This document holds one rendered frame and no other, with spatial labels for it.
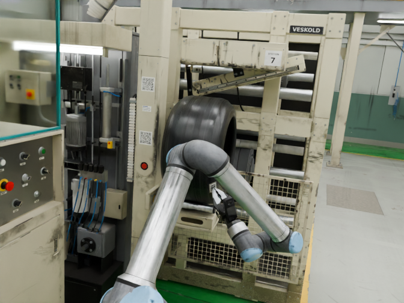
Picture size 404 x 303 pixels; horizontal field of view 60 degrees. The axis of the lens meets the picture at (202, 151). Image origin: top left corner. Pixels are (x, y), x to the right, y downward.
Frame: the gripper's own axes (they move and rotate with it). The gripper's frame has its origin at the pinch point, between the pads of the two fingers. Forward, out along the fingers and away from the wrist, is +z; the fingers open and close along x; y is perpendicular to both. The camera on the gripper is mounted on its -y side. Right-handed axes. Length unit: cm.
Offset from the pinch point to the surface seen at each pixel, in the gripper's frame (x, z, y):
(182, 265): -13, 6, 119
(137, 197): -32, 28, 31
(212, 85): 35, 67, 4
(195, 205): -7.8, 3.7, 17.0
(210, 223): -4.9, -7.9, 19.1
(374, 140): 700, 223, 619
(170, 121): -7.5, 35.6, -16.5
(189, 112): 2.1, 34.5, -19.9
